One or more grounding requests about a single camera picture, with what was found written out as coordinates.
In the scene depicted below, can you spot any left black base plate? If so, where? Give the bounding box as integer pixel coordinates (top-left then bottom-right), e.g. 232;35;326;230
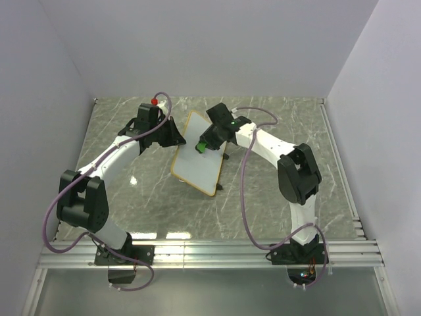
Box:
94;245;155;266

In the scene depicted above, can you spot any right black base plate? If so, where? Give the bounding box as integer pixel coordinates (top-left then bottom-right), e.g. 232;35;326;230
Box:
265;241;329;265

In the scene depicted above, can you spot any aluminium mounting rail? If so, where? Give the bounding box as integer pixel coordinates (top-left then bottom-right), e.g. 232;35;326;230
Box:
37;240;384;269

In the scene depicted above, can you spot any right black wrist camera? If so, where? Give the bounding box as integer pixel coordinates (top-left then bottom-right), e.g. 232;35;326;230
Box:
206;103;234;126

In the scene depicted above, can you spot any green whiteboard eraser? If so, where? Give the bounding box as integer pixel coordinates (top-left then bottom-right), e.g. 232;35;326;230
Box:
195;142;207;154

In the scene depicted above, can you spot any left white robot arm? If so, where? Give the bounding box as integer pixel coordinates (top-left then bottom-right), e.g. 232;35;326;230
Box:
56;117;186;265

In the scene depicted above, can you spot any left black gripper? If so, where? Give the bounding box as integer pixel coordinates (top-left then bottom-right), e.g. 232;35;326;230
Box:
151;117;186;149

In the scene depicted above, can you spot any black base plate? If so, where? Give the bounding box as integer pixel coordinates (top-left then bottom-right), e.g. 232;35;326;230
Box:
94;245;155;266
265;241;329;265

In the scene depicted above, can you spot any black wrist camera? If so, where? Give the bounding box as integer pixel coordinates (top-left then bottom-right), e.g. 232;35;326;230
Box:
206;103;234;126
135;103;160;130

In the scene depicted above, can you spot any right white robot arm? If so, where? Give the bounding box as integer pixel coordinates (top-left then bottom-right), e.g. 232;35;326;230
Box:
195;116;322;263

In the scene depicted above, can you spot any white board with orange frame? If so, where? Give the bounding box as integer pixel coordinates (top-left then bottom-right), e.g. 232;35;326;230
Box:
170;110;226;197

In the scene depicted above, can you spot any right side aluminium rail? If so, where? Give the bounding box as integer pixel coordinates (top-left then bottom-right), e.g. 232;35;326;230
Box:
317;98;367;240

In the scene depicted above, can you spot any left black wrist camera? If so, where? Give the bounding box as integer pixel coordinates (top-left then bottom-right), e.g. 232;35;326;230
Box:
135;103;160;130

